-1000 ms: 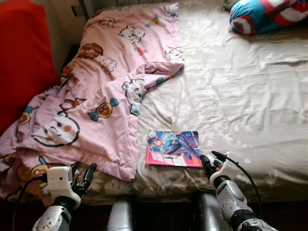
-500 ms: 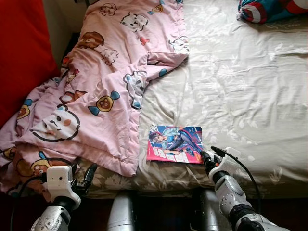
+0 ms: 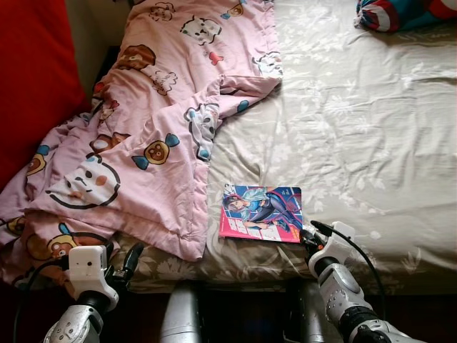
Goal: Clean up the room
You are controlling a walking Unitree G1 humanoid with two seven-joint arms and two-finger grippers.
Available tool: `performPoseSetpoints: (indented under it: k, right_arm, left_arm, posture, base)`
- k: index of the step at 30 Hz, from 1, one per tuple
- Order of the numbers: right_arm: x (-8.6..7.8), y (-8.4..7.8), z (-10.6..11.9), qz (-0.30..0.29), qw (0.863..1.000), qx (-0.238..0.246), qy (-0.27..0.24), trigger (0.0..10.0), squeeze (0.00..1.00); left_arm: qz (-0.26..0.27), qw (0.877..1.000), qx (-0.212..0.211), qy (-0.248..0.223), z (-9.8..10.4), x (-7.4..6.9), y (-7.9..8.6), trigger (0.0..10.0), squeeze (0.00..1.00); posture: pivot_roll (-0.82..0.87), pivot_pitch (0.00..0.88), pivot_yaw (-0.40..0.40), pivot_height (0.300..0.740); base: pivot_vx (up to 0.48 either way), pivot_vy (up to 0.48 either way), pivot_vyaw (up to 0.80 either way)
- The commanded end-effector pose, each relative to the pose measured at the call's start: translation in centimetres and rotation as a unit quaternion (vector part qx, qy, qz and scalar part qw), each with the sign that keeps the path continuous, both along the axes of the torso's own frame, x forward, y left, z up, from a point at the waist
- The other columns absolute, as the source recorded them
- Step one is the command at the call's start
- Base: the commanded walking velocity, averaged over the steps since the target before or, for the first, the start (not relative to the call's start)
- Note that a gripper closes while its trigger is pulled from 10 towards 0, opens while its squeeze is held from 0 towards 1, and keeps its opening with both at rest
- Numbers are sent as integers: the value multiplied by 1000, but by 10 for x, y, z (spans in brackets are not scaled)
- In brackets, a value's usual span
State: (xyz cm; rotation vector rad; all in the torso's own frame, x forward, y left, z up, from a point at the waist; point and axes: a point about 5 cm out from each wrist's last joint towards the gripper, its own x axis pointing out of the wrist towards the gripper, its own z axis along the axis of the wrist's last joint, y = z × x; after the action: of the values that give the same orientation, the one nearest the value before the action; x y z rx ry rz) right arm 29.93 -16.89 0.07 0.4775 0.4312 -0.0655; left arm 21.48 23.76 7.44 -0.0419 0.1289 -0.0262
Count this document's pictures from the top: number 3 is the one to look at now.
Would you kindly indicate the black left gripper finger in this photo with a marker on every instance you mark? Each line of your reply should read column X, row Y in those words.
column 136, row 259

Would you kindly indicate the colourful anime cover book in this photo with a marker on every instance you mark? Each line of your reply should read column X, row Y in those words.
column 260, row 211

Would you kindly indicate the silver robot right leg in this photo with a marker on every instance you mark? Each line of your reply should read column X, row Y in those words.
column 307, row 321

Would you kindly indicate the beige floral bed sheet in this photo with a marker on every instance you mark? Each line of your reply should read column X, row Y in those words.
column 357, row 128

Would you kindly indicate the pink cartoon print blanket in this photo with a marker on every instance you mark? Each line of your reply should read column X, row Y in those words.
column 143, row 107

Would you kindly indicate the red fabric cushion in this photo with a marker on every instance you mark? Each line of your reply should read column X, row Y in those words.
column 36, row 71

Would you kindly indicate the red white blue striped pillow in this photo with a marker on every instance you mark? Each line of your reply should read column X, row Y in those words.
column 400, row 14

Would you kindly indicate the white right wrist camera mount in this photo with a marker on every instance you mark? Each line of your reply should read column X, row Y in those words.
column 335, row 246

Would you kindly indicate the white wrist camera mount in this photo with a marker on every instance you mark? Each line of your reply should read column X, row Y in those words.
column 335, row 246
column 89, row 271

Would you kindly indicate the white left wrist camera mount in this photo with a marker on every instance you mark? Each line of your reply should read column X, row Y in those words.
column 89, row 271

